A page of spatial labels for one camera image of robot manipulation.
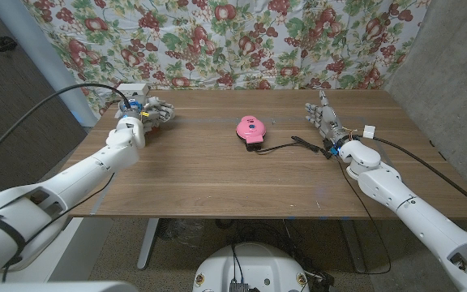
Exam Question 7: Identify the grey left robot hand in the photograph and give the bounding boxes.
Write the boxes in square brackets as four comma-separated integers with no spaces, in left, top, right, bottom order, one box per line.
[115,96,176,133]

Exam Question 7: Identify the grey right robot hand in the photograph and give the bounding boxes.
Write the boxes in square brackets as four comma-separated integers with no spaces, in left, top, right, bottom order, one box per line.
[305,89,350,148]

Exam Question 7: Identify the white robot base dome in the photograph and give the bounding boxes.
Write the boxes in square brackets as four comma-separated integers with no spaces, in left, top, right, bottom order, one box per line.
[192,242,311,292]

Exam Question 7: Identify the pink toy waffle maker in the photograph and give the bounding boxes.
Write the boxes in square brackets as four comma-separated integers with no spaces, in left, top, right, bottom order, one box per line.
[235,115,267,152]

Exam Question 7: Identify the white power strip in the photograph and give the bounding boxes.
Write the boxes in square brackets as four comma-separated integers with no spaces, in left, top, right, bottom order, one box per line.
[116,83,151,98]

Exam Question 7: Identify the floral fruit print backdrop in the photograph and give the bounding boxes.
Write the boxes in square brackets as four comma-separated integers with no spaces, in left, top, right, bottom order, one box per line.
[20,0,431,117]

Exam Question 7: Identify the pale blue pillar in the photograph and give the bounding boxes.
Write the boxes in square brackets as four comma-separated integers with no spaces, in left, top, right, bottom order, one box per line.
[0,0,99,127]

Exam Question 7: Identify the white table leg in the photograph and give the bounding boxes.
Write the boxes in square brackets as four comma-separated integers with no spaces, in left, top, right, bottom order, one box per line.
[340,218,367,273]
[136,217,161,271]

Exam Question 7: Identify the white robot torso edge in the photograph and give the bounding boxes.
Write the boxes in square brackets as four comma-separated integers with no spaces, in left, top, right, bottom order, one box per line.
[0,281,139,292]

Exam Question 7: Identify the black toy power cord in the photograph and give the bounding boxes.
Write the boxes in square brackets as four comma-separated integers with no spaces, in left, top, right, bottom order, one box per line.
[255,135,334,157]

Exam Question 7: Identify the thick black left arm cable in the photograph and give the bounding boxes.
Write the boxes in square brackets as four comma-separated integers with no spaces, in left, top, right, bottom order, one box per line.
[0,83,131,171]

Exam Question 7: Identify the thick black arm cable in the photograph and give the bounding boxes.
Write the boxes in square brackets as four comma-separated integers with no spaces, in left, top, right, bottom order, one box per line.
[0,83,131,171]
[373,136,467,217]

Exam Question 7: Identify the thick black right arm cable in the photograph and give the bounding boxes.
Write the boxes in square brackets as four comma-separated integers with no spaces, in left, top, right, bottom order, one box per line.
[373,136,467,217]

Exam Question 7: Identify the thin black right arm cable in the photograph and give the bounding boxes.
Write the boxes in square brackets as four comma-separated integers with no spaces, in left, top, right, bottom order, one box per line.
[336,156,392,277]

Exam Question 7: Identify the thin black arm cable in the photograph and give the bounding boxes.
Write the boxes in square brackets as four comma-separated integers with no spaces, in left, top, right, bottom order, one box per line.
[2,172,117,281]
[336,156,392,277]

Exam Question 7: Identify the black tangled cables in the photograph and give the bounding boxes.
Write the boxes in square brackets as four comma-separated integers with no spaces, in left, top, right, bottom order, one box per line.
[216,218,342,291]

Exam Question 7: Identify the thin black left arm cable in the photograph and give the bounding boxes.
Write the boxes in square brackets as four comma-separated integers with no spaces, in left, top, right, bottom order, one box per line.
[2,172,117,281]

